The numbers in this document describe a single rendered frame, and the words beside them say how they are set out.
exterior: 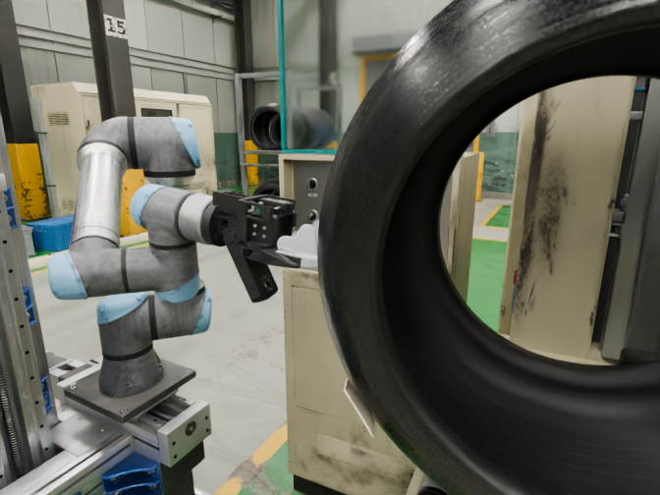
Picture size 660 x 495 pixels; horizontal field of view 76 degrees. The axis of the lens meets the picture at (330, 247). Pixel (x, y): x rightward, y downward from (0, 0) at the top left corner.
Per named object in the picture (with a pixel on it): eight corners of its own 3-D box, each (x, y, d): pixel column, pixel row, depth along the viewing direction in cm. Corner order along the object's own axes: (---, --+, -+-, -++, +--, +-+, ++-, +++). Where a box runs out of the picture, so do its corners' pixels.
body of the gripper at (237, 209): (273, 207, 56) (201, 192, 60) (268, 269, 58) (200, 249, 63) (302, 200, 62) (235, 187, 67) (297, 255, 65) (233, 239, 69)
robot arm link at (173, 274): (134, 289, 76) (126, 232, 72) (199, 282, 80) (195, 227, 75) (132, 311, 69) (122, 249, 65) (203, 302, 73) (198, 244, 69)
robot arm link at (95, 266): (71, 105, 92) (37, 271, 60) (127, 106, 96) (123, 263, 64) (82, 151, 100) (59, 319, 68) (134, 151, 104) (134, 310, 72)
